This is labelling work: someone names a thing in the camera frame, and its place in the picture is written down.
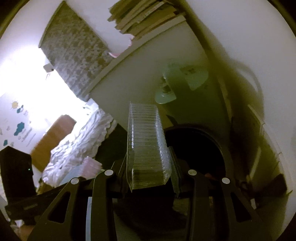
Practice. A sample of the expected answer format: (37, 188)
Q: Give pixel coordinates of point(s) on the pink ribbed packet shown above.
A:
(91, 166)

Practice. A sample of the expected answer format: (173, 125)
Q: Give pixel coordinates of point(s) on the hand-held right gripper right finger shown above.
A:
(177, 183)

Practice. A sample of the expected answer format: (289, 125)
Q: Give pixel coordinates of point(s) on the white cabinet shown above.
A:
(143, 76)

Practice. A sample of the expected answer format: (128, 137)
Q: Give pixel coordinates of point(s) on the black trash bin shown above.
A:
(196, 150)

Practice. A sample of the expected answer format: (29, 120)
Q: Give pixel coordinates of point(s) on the white air conditioner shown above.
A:
(48, 67)

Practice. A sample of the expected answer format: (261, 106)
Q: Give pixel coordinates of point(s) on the patterned window blind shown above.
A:
(74, 51)

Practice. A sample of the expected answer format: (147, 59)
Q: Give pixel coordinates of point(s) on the group of wall stickers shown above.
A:
(20, 127)

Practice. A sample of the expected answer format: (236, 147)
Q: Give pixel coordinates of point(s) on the pink toy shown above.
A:
(122, 46)

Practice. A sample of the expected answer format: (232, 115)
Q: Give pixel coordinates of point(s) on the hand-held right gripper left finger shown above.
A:
(119, 185)

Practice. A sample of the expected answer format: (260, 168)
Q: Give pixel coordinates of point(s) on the green plastic bag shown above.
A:
(182, 76)

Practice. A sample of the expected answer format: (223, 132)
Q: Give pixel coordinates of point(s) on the clear ribbed plastic tray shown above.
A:
(145, 139)

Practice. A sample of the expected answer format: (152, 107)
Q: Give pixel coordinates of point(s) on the wooden headboard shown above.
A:
(53, 139)

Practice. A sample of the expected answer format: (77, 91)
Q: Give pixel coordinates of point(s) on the bed with white duvet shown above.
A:
(78, 143)

